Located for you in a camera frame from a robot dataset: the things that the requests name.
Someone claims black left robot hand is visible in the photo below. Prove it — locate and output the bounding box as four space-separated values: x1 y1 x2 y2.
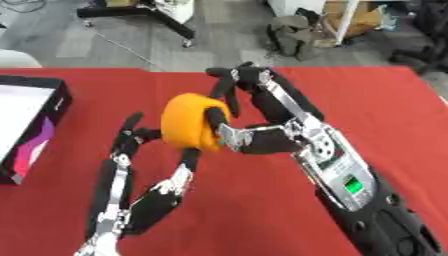
82 111 203 243

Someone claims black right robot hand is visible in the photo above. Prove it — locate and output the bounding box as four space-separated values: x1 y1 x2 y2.
203 61 328 156

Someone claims orange rounded soft toy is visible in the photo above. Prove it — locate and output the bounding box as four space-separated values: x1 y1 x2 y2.
159 92 233 153

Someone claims tan cardboard box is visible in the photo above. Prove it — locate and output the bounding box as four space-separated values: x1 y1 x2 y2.
322 1 385 40

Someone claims black box with white inside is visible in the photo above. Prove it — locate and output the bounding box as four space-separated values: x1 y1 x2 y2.
0 74 76 186

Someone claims olive grey backpack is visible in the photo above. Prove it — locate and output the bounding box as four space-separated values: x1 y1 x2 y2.
266 14 340 62

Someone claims white table leg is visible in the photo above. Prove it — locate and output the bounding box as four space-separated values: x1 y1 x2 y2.
332 0 363 46

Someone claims black wheeled stand base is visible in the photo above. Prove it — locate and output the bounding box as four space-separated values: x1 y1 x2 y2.
75 0 198 48

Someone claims black office chair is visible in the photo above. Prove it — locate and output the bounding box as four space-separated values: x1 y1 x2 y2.
386 0 448 75

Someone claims white rounded chair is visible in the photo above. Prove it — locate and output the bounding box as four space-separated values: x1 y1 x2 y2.
0 48 44 70

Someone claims black cable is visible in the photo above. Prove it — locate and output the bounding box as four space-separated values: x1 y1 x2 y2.
0 0 49 15

